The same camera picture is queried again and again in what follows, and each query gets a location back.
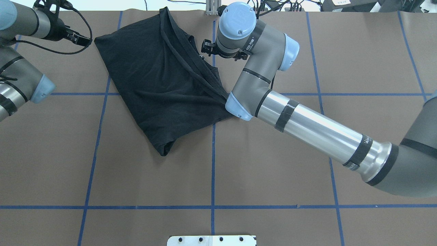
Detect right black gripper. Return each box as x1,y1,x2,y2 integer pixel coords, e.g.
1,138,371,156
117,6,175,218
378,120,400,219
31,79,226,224
201,39,249,61

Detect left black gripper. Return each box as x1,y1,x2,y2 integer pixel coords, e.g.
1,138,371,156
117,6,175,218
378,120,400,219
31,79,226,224
48,14,93,47

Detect black t-shirt with logo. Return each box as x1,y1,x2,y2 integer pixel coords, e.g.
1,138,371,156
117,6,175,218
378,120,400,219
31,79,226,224
94,8,232,156

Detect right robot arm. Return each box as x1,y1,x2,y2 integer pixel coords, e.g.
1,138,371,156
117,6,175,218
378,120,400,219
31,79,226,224
201,2,437,197

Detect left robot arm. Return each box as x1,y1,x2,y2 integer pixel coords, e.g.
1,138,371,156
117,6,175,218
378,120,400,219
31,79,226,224
0,0,93,120

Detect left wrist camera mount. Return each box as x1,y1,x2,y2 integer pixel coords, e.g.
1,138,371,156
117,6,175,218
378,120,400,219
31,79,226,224
33,0,75,14

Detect left braided black cable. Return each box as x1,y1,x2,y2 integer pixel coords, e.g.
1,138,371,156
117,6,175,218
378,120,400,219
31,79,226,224
14,5,93,55

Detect aluminium frame post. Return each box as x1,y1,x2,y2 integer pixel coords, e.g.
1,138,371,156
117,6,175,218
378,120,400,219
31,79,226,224
206,0,222,16

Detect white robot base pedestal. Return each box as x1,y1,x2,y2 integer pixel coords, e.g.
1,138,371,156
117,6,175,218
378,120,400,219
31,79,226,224
167,235,257,246

